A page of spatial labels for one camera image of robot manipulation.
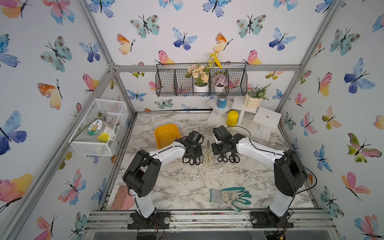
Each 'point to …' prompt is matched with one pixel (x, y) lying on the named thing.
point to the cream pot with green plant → (253, 98)
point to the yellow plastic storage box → (166, 134)
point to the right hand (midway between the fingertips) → (216, 147)
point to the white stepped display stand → (257, 123)
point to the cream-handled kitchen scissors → (208, 158)
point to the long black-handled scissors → (234, 158)
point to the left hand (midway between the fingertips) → (200, 151)
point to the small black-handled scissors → (223, 157)
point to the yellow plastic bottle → (232, 118)
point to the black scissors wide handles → (196, 160)
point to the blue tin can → (221, 101)
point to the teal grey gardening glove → (229, 196)
